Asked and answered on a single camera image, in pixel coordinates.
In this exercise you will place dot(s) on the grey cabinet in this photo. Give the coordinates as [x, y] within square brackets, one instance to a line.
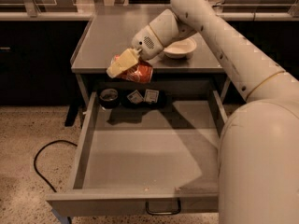
[110, 32]

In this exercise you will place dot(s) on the white counter rail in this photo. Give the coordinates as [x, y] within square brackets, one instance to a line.
[48, 16]

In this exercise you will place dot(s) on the red coke can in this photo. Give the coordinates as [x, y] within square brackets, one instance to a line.
[140, 73]

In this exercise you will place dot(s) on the white bowl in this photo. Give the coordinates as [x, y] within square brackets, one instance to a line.
[181, 49]

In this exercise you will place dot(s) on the white packet left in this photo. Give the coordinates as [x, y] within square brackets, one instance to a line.
[135, 97]

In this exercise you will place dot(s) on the white packet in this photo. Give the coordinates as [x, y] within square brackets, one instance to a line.
[135, 97]
[151, 96]

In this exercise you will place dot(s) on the black tray with packets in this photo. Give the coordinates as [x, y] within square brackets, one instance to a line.
[162, 100]

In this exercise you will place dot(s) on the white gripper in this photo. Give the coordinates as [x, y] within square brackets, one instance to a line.
[146, 44]

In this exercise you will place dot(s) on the open grey top drawer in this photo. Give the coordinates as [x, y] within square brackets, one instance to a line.
[127, 157]

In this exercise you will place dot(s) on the white packet right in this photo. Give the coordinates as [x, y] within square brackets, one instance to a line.
[151, 96]

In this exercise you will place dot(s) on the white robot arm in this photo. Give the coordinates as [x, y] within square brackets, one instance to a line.
[259, 149]

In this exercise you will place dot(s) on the black drawer handle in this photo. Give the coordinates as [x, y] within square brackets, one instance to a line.
[163, 208]

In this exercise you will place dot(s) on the black tape roll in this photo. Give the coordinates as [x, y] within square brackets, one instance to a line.
[109, 98]

